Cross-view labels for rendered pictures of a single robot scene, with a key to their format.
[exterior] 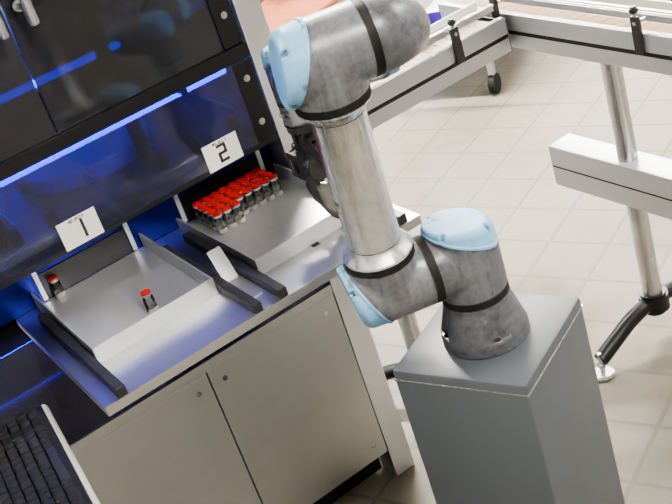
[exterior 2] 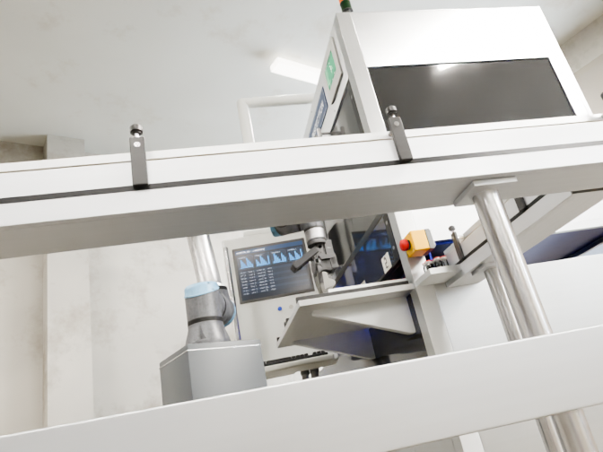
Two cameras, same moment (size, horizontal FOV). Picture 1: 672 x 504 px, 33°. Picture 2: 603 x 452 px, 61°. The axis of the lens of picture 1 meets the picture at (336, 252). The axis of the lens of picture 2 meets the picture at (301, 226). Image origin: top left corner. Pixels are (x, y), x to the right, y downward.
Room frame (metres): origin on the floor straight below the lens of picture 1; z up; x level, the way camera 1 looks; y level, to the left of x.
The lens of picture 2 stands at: (2.32, -1.74, 0.47)
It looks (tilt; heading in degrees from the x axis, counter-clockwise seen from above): 22 degrees up; 102
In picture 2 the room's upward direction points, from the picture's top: 12 degrees counter-clockwise
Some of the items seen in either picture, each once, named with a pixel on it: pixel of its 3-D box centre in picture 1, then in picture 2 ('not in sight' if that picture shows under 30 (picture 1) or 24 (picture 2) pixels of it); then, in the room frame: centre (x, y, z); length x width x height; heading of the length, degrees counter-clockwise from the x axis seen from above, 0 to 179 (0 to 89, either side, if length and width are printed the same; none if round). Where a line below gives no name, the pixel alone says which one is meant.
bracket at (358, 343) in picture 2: not in sight; (334, 350); (1.87, 0.46, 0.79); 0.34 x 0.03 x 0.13; 25
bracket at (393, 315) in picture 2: not in sight; (363, 322); (2.08, 0.01, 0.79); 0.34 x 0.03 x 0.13; 25
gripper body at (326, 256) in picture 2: (310, 147); (321, 257); (1.99, -0.02, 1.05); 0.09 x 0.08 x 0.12; 25
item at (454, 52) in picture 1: (386, 75); (505, 222); (2.58, -0.25, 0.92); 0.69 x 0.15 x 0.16; 115
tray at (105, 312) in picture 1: (121, 293); not in sight; (1.97, 0.43, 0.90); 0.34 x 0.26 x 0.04; 25
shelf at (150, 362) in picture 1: (213, 272); (345, 318); (1.98, 0.24, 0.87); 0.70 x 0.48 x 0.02; 115
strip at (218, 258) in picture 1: (234, 272); not in sight; (1.88, 0.19, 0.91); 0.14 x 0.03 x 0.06; 25
